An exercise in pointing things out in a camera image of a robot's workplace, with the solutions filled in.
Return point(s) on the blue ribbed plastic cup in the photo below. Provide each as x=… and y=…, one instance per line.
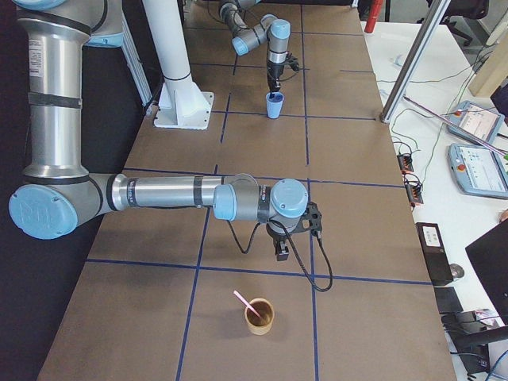
x=274, y=104

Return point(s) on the teach pendant near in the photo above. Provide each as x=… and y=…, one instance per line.
x=478, y=171

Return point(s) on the red fire extinguisher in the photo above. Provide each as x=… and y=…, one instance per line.
x=373, y=15

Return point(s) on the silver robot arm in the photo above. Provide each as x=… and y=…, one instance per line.
x=271, y=30
x=61, y=194

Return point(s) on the orange black electronics board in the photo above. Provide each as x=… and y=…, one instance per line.
x=405, y=163
x=414, y=192

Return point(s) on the aluminium frame post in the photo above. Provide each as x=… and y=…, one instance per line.
x=428, y=27

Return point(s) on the teach pendant far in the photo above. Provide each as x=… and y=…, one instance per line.
x=482, y=122

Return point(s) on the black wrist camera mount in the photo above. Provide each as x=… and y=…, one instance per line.
x=310, y=220
x=291, y=62

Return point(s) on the orange black electronics board near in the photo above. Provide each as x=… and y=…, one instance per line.
x=414, y=192

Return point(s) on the black box on desk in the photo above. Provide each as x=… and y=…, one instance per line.
x=434, y=253

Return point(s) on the orange black electronics board far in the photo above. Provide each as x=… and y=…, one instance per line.
x=405, y=163

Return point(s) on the white pedestal column base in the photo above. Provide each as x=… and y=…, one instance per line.
x=182, y=105

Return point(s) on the teach pendant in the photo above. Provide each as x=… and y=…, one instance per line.
x=478, y=171
x=482, y=122

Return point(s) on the brown wooden cup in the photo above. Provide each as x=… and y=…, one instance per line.
x=261, y=323

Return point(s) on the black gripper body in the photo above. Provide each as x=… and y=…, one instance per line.
x=279, y=235
x=274, y=71

